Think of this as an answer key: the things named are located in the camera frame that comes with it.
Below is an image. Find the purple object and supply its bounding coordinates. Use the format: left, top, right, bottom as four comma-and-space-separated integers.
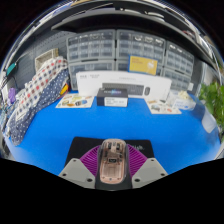
8, 87, 17, 104

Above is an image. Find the white keyboard box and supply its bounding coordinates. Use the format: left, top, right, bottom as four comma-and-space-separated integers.
75, 70, 173, 101

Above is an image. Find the clear plastic package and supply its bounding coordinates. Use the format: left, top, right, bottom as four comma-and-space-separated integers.
166, 90, 196, 111

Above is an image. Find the printed picture sheet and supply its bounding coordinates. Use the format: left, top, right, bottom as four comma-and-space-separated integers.
55, 93, 95, 109
145, 98, 183, 115

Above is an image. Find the potted green plant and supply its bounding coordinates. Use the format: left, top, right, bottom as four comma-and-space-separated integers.
198, 81, 224, 134

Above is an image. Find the small black box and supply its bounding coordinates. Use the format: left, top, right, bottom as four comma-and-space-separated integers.
96, 87, 129, 108

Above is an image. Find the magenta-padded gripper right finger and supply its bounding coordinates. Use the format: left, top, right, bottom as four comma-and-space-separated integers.
125, 143, 169, 190

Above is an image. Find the dark wall shelf unit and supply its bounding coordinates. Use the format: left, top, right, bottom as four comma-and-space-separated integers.
49, 0, 218, 64

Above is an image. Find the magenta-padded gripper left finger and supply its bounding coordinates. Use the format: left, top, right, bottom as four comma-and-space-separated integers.
58, 144, 103, 191

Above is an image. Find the teal pegboard bin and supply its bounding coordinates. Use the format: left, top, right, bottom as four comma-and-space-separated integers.
6, 63, 17, 76

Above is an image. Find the navy polka dot cloth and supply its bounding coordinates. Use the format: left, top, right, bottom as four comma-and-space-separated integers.
5, 68, 70, 147

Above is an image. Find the yellow and blue box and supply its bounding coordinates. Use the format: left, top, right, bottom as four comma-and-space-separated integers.
128, 54, 158, 76

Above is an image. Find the clear plastic drawer cabinet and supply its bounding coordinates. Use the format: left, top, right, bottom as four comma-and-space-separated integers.
161, 41, 195, 93
115, 29, 167, 76
66, 29, 117, 91

